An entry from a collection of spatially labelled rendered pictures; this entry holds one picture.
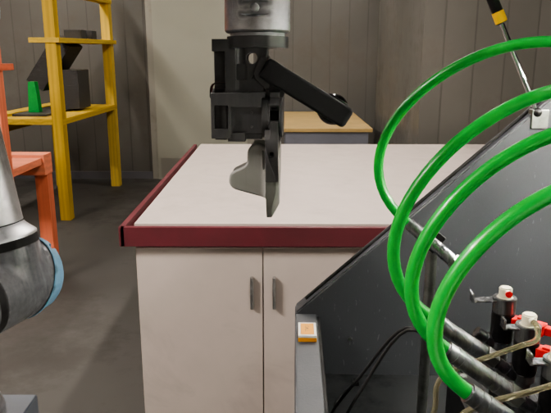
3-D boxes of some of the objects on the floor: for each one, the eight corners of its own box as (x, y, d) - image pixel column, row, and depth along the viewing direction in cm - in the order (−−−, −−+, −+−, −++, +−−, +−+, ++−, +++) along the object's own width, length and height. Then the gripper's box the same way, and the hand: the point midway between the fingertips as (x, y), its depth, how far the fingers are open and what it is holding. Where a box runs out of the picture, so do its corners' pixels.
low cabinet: (744, 449, 225) (790, 228, 205) (132, 447, 227) (118, 227, 206) (535, 270, 408) (549, 144, 388) (198, 270, 410) (193, 143, 389)
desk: (350, 183, 671) (352, 111, 652) (369, 220, 530) (372, 129, 510) (280, 183, 672) (281, 111, 652) (281, 220, 530) (281, 129, 511)
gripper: (219, 38, 76) (222, 207, 81) (207, 34, 67) (211, 224, 72) (289, 38, 76) (288, 208, 80) (287, 34, 67) (285, 225, 71)
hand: (275, 206), depth 76 cm, fingers closed
